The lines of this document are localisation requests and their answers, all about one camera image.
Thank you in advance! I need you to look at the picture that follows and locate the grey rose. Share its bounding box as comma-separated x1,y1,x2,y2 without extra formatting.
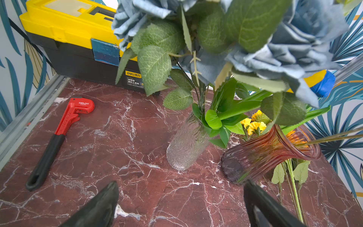
112,0,197,51
223,1,349,107

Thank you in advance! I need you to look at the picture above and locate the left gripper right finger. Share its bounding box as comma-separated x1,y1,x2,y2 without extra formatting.
244,180,305,227

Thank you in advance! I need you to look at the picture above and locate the yellow carnation vase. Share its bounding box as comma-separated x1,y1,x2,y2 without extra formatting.
241,118,251,128
247,122,267,136

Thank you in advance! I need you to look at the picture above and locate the grey rose left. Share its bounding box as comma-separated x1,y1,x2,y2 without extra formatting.
112,0,197,51

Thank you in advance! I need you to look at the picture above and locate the tall sunflower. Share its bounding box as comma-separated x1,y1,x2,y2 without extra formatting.
251,110,271,124

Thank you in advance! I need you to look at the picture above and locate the red pipe wrench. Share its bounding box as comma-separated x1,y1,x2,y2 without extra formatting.
26,97,95,192

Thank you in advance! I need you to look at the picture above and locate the grey rose front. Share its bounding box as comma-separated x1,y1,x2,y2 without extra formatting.
223,1,349,107

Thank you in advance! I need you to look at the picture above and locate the clear glass vase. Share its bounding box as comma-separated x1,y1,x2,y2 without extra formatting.
166,113,209,171

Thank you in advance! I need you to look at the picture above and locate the small blue tulip bud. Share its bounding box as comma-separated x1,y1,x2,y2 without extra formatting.
311,71,336,98

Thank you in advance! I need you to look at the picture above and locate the tall yellow blossom stem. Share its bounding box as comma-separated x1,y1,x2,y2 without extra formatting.
282,127,363,221

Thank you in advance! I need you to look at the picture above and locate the dark ribbed glass vase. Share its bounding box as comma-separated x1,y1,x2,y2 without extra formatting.
221,125,322,185

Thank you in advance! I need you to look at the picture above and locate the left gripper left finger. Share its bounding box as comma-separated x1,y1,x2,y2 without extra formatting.
60,181,119,227

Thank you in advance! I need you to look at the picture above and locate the yellow black toolbox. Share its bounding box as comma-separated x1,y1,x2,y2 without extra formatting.
20,0,145,92

